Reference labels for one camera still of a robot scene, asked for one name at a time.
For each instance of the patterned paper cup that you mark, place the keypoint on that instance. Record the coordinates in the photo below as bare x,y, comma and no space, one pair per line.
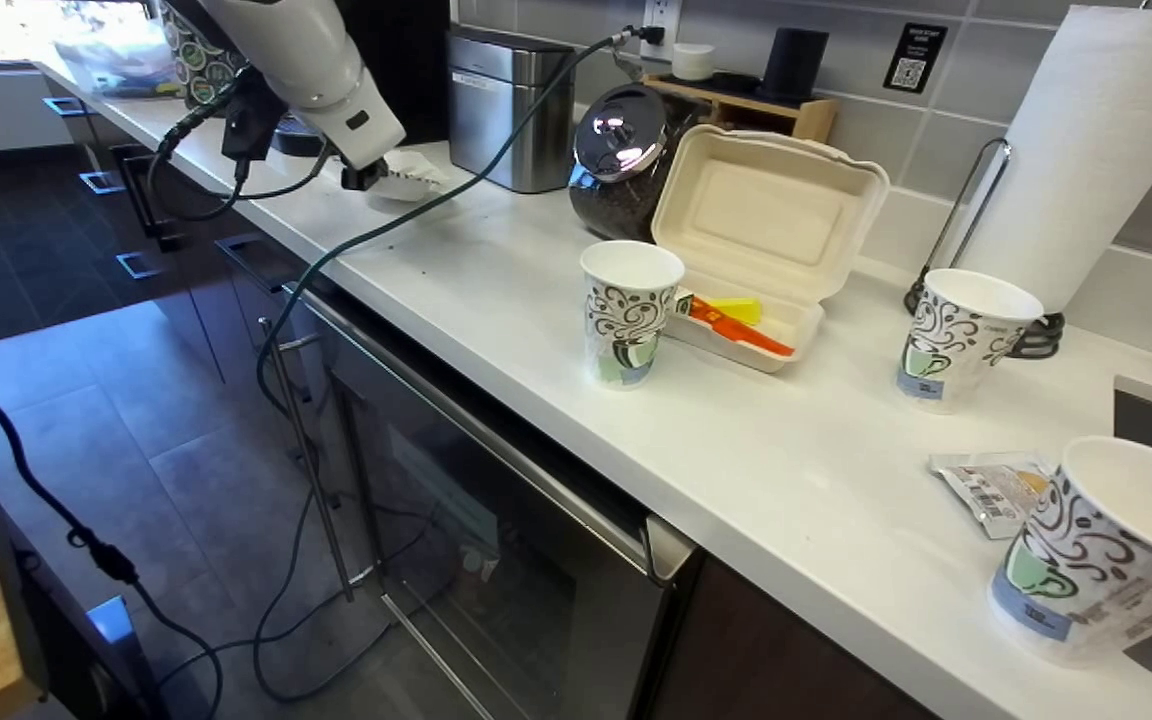
961,335
630,315
1109,544

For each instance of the black wall sign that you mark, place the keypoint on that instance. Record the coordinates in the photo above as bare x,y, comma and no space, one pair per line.
917,57

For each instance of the clear plastic bag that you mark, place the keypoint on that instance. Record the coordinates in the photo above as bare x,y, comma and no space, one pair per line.
109,55

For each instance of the yellow plastic utensil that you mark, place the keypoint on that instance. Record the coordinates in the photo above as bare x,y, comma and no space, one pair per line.
742,311

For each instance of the small wooden shelf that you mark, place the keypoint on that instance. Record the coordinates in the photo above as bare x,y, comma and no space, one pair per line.
736,104

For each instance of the silver foil packet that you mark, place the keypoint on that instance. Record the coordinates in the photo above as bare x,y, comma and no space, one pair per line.
990,491

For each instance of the black cylinder speaker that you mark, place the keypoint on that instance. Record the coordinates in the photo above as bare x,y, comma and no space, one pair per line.
798,66

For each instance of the small white container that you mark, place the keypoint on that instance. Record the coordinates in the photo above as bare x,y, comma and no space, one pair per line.
692,60

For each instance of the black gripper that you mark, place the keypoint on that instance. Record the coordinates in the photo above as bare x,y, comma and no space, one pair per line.
366,175

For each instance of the stainless steel box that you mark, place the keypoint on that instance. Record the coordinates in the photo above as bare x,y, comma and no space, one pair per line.
509,112

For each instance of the white paper towel roll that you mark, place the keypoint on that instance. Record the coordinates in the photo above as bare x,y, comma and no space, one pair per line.
1109,144

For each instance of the dark glass jar with lid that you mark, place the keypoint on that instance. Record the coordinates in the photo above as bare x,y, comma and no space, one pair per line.
620,167

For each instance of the white foam clamshell container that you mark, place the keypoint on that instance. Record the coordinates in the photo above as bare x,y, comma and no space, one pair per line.
760,215

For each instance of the metal paper towel holder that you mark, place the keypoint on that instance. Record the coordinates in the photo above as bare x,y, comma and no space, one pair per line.
969,203

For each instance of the orange plastic utensil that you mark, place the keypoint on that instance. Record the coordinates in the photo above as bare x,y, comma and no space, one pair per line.
742,328

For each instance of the white wall outlet with plug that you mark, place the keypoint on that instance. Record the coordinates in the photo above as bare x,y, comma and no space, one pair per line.
656,13

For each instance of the steel dishwasher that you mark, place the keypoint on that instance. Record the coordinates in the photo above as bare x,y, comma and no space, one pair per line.
496,535

